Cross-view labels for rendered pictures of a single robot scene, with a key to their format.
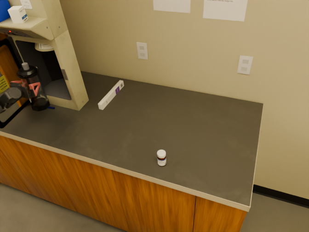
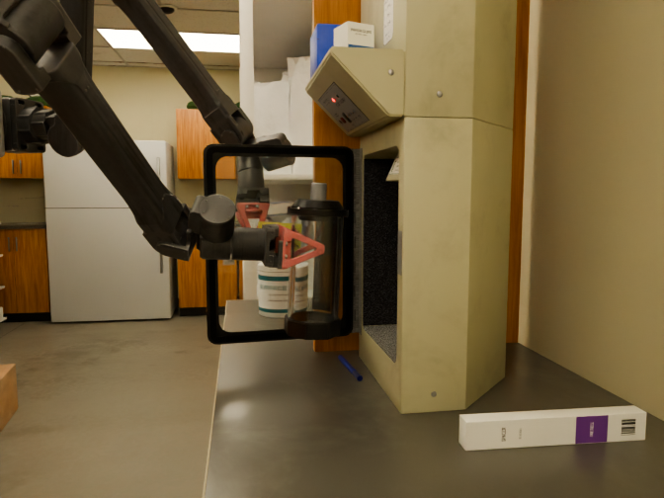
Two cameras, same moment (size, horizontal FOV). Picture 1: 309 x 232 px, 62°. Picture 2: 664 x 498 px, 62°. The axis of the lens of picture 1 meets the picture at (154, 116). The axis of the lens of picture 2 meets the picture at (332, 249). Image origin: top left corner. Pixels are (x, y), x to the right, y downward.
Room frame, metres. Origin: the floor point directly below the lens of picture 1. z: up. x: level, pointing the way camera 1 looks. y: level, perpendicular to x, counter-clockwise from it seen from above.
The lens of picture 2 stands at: (0.64, -0.19, 1.30)
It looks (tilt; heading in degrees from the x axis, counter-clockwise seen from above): 6 degrees down; 56
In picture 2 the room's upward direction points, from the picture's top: straight up
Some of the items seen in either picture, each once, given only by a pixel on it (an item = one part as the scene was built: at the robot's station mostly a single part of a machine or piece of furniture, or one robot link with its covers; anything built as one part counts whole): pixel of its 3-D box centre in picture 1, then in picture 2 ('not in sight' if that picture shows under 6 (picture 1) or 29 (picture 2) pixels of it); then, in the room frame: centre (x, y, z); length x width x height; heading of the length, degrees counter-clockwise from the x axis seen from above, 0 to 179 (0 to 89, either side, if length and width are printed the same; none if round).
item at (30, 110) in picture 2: not in sight; (40, 125); (0.82, 1.28, 1.45); 0.09 x 0.08 x 0.12; 41
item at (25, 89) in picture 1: (16, 94); (252, 244); (1.06, 0.68, 1.21); 0.10 x 0.07 x 0.07; 67
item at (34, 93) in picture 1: (31, 87); (295, 247); (1.12, 0.62, 1.20); 0.09 x 0.07 x 0.07; 157
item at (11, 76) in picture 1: (3, 84); (281, 244); (1.19, 0.80, 1.19); 0.30 x 0.01 x 0.40; 160
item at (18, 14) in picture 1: (18, 14); (353, 45); (1.21, 0.58, 1.54); 0.05 x 0.05 x 0.06; 82
